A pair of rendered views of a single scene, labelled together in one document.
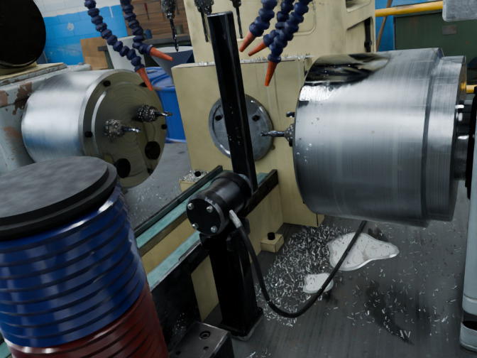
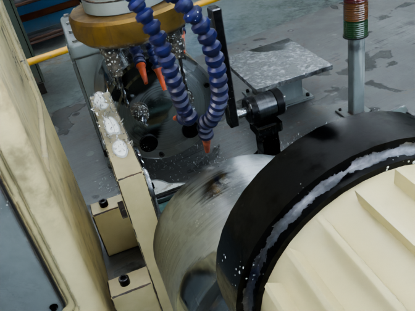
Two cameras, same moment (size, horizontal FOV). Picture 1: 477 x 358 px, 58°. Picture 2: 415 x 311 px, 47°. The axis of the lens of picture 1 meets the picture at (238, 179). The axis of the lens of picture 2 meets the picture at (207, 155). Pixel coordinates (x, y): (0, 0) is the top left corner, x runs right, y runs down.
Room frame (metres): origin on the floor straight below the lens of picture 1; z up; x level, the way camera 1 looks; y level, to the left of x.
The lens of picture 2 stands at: (1.27, 0.55, 1.52)
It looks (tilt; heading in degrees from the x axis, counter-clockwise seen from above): 34 degrees down; 224
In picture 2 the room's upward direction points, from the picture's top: 12 degrees counter-clockwise
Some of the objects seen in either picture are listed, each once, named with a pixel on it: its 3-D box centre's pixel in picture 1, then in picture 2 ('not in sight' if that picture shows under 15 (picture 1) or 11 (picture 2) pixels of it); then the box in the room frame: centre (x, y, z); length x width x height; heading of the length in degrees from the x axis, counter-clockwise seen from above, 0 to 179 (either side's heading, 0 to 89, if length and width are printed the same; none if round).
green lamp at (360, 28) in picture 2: not in sight; (355, 26); (0.15, 0.08, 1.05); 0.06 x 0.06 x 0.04
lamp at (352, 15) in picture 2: not in sight; (355, 8); (0.15, 0.08, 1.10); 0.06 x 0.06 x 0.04
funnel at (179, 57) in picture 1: (175, 71); not in sight; (2.33, 0.24, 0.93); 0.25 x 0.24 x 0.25; 157
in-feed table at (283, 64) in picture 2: not in sight; (275, 78); (0.14, -0.19, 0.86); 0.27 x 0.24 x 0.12; 57
